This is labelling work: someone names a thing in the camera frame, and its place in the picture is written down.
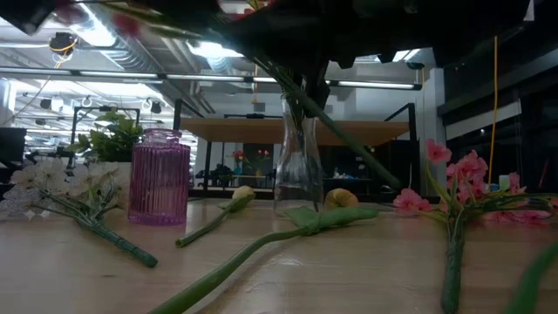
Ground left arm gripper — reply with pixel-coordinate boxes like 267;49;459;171
0;0;58;36

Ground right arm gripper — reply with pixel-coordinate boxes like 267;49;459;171
174;0;393;118

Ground orange-red flower bunch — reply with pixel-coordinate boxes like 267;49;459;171
242;0;405;192

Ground clear glass vase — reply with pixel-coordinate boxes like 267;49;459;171
273;93;326;215

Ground yellow tulip short stem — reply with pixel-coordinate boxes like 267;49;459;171
174;185;257;249

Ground purple ribbed glass vase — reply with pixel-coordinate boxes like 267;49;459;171
127;127;193;227

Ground orange tulip long stem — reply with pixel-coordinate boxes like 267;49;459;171
147;188;379;314

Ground pink flower bunch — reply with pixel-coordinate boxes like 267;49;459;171
391;138;558;314

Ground red tulip green stem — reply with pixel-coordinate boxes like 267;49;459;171
505;242;558;314

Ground wooden shelf black legs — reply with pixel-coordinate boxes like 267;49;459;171
172;99;422;201

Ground background red flowers teal vase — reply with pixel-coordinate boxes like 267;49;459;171
230;148;246;176

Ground black round ceiling device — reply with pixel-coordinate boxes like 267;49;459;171
47;31;79;57

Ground background red tulips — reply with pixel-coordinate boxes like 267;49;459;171
255;147;272;176

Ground bright ceiling light panel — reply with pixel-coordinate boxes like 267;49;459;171
187;41;245;58

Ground black monitor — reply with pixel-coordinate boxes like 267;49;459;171
0;126;27;163

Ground long LED light bar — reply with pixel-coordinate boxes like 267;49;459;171
0;65;423;92

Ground green plant white pot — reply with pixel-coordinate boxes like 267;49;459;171
67;108;145;184

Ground black aluminium rig frame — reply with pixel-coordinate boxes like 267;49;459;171
187;187;437;204

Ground yellow power cable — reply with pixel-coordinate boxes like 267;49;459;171
487;34;500;185

